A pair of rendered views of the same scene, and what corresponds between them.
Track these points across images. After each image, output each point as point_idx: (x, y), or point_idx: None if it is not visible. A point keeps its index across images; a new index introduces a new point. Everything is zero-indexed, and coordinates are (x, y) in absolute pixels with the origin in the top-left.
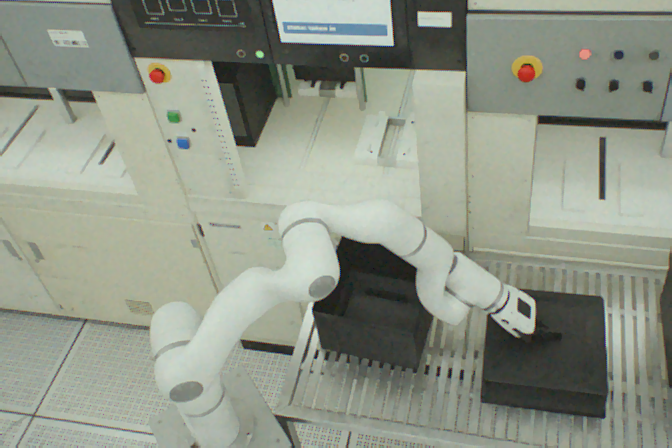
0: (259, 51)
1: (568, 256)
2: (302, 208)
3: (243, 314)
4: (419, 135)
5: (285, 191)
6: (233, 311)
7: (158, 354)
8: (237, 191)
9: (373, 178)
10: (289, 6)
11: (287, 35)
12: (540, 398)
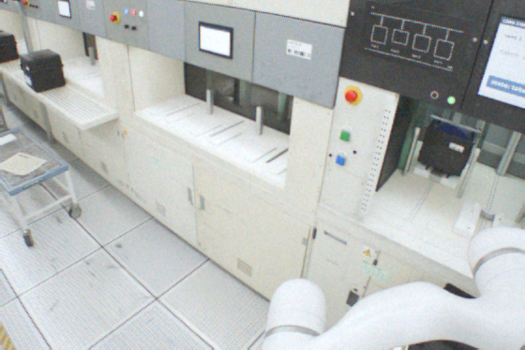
0: (452, 97)
1: None
2: (515, 235)
3: (399, 334)
4: None
5: (395, 230)
6: (389, 325)
7: (276, 329)
8: (360, 215)
9: (466, 248)
10: (504, 62)
11: (487, 89)
12: None
